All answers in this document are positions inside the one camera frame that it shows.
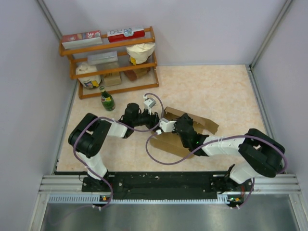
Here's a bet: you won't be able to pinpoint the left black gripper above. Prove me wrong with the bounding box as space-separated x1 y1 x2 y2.
132 106 160 132

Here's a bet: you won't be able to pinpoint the brown cardboard box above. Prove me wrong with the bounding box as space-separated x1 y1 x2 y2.
149 107 219 157

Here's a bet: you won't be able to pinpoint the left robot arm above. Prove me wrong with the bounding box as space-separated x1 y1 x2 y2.
68 103 159 191

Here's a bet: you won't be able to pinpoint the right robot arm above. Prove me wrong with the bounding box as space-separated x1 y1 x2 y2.
173 113 285 191

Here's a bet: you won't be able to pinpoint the clear plastic box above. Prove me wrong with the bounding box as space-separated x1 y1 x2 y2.
87 51 118 65

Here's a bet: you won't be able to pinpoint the red white wrap box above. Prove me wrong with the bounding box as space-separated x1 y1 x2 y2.
107 26 145 43

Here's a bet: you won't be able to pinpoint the red grey foil box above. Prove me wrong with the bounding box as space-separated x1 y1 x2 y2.
62 30 103 49

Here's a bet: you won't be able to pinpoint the green glass bottle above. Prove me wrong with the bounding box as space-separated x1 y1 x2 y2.
100 86 116 111

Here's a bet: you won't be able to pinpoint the brown bread pieces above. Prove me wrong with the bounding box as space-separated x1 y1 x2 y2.
124 67 151 81

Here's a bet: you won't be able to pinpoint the tan cardboard packet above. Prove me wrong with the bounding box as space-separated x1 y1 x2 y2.
103 62 122 87

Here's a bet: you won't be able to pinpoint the white paper bag upper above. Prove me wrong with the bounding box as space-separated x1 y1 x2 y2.
126 42 155 65

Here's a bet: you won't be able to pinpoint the white paper bag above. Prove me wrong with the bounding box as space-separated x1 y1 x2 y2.
126 42 155 65
75 62 102 90

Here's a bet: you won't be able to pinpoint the white paper bag lower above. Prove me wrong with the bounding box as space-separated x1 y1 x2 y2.
75 62 102 90

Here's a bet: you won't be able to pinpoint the wooden shelf rack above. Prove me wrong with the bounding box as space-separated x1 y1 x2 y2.
59 26 159 99

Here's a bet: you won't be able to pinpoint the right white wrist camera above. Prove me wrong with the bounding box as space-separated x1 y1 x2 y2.
156 118 176 135

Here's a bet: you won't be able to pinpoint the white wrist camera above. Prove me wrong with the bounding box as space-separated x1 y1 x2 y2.
143 95 156 115
156 118 176 135

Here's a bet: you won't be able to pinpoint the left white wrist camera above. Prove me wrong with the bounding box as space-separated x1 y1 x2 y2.
143 95 156 115

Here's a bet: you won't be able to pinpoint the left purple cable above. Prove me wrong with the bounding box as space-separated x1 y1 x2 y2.
73 92 165 210

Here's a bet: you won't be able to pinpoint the purple cable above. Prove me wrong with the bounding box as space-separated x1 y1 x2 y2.
145 129 288 209
73 92 165 210

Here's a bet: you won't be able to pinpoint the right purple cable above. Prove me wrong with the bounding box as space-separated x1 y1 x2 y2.
145 129 288 209

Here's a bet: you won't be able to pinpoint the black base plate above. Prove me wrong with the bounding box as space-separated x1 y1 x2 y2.
81 171 252 200

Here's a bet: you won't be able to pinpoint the aluminium front rail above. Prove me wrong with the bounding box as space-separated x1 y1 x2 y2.
38 172 301 204

